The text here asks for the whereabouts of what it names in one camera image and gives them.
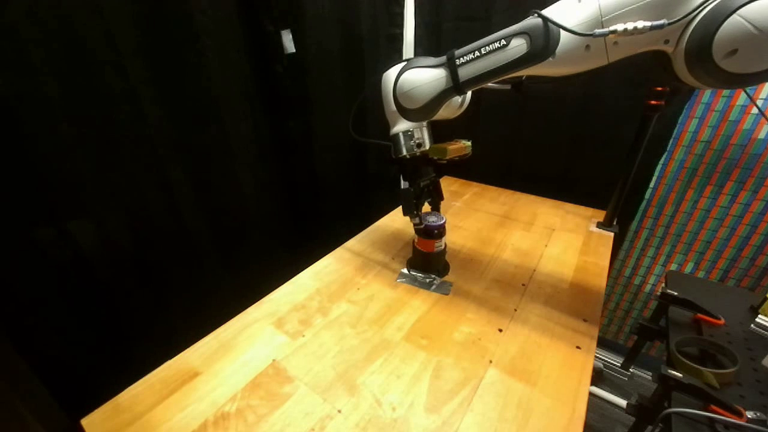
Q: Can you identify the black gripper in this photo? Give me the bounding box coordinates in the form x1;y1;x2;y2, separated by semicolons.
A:
397;150;447;229

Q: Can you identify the white vertical pole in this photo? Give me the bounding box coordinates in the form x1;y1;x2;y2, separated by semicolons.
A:
402;0;420;63

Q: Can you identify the small white tag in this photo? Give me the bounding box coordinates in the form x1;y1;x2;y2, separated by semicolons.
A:
279;25;300;57

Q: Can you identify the black tripod stand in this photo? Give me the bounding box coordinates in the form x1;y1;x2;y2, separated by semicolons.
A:
595;82;678;238

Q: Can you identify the colourful striped cloth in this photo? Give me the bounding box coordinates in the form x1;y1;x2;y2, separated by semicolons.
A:
601;82;768;347

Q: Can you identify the black clamp with orange trigger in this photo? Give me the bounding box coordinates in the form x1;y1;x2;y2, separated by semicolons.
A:
619;288;730;372
627;372;759;432

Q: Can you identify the roll of tape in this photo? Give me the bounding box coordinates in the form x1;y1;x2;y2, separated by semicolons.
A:
668;334;744;390

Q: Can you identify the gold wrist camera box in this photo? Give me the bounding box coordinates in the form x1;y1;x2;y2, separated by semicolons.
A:
428;136;475;166

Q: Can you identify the grey metal base plate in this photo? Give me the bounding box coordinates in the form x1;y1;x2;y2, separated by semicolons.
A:
397;267;457;298

